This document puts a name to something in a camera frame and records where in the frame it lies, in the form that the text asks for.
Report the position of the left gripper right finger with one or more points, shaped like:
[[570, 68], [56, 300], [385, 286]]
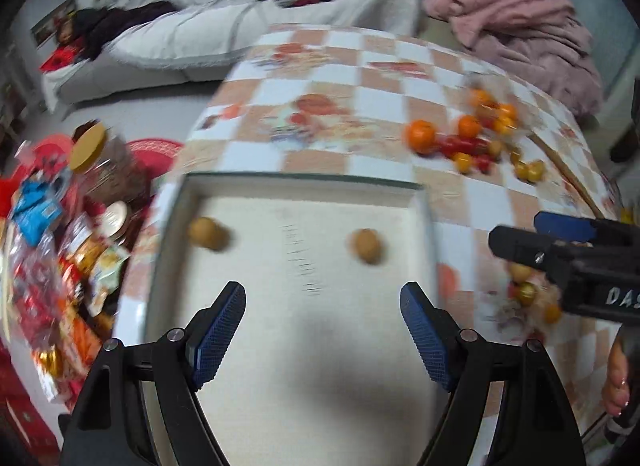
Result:
[[434, 334]]

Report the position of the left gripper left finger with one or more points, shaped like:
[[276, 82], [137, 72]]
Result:
[[210, 332]]

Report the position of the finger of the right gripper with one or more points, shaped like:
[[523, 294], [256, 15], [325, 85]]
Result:
[[565, 227], [541, 252]]

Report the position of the brown longan fruit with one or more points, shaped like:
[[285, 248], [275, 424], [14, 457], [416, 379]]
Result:
[[208, 233]]

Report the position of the long wooden stick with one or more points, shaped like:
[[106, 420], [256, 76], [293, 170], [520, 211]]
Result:
[[566, 173]]

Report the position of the brown longan in tray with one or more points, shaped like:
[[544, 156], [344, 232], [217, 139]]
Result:
[[367, 246]]

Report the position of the white shallow tray box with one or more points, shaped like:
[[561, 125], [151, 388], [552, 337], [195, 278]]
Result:
[[322, 369]]

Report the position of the large orange mandarin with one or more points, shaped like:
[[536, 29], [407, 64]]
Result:
[[421, 137]]

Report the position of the pile of snack packets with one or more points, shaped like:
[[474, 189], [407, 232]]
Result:
[[65, 259]]

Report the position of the plastic jar yellow lid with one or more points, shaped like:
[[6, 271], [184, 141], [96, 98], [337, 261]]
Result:
[[106, 169]]

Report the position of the pink fleece blanket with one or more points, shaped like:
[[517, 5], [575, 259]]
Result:
[[540, 41]]

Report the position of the checkered tablecloth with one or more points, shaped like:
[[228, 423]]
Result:
[[335, 101]]

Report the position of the white sofa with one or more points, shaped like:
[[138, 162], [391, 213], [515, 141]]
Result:
[[202, 40]]

